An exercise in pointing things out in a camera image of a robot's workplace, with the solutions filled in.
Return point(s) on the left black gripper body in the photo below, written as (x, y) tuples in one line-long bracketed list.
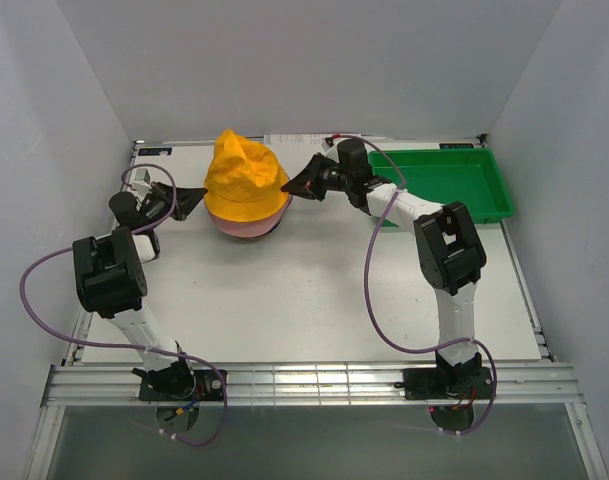
[(159, 207)]

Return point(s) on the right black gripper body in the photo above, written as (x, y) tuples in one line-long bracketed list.
[(335, 179)]

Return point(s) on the blue bucket hat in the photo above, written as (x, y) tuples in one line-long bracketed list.
[(273, 228)]

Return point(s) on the pink bucket hat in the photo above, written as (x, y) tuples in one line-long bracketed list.
[(252, 230)]

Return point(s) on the yellow bucket hat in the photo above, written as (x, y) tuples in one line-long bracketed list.
[(244, 180)]

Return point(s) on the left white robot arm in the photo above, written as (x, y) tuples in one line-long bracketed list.
[(110, 281)]

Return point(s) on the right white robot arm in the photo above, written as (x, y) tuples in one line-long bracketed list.
[(450, 254)]

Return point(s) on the green plastic tray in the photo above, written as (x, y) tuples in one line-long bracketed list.
[(470, 176)]

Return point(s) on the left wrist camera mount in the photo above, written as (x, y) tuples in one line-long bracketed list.
[(141, 181)]

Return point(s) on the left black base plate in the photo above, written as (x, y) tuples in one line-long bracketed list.
[(205, 385)]

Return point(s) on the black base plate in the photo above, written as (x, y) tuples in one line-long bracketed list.
[(437, 383), (205, 385)]

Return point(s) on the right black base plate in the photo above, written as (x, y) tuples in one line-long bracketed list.
[(437, 383)]

